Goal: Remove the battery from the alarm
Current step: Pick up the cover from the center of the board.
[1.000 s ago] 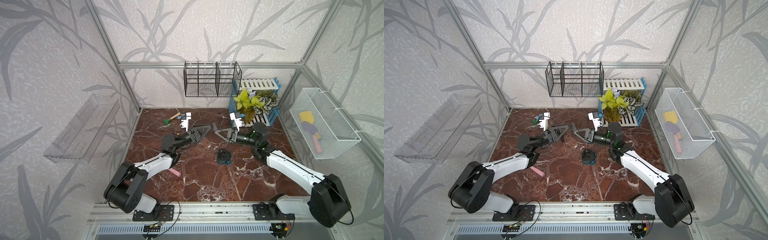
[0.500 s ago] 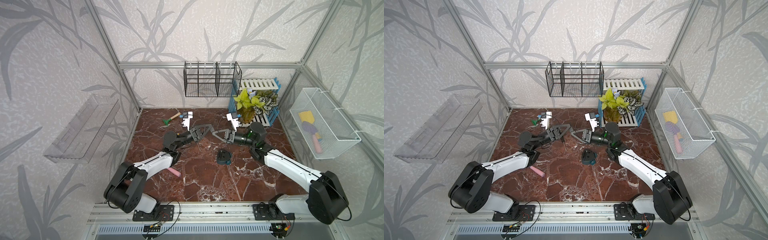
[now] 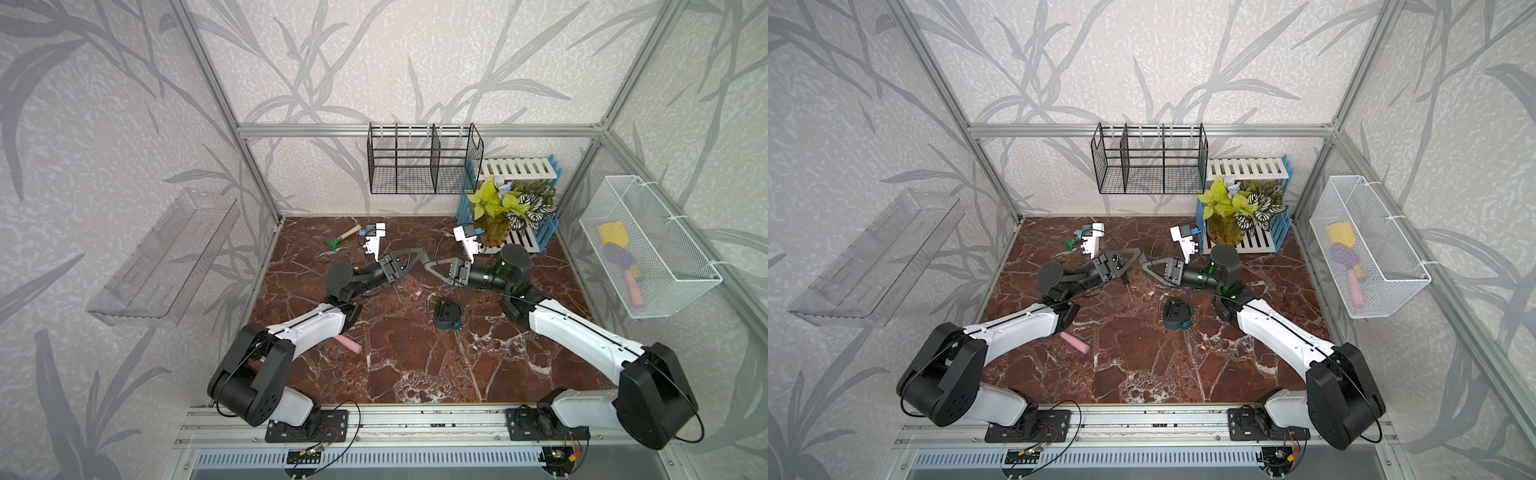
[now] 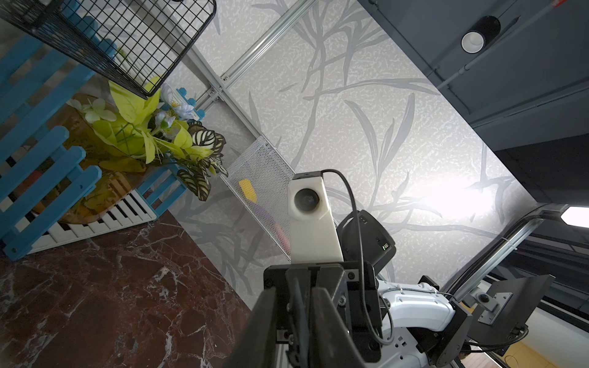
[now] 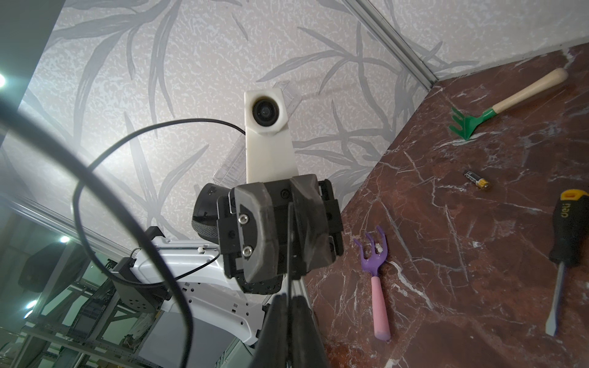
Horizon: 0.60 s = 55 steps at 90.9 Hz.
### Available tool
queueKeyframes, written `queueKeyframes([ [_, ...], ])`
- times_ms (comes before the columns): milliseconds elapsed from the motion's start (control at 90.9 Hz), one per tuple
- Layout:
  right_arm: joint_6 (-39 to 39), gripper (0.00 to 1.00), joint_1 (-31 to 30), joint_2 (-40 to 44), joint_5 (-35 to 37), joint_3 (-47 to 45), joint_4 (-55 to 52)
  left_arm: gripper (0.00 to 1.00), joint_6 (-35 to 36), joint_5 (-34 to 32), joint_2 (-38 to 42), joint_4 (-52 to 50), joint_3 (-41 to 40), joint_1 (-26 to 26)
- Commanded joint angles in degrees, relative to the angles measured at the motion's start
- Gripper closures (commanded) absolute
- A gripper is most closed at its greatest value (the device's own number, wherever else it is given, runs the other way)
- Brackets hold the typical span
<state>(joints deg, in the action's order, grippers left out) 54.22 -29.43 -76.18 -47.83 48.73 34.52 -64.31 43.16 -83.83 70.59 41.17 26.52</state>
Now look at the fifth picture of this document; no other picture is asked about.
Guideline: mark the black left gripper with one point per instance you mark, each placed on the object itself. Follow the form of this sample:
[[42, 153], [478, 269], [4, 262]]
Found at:
[[268, 230]]

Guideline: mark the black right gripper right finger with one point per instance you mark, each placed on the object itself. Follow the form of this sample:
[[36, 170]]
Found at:
[[307, 349]]

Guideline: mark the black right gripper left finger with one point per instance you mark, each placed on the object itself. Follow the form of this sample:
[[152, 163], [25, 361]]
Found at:
[[272, 348]]

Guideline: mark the black yellow AA battery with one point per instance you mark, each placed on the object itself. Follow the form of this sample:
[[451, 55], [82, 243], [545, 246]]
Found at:
[[477, 180]]

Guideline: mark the black yellow screwdriver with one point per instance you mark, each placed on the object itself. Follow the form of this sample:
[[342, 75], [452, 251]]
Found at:
[[570, 226]]

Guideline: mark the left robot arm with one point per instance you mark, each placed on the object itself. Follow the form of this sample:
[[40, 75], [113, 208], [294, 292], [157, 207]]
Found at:
[[198, 268]]

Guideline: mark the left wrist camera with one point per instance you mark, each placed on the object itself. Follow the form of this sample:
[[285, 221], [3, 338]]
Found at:
[[269, 150]]

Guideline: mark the green wooden-handled garden tool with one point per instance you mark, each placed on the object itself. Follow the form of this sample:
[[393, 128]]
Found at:
[[465, 125]]

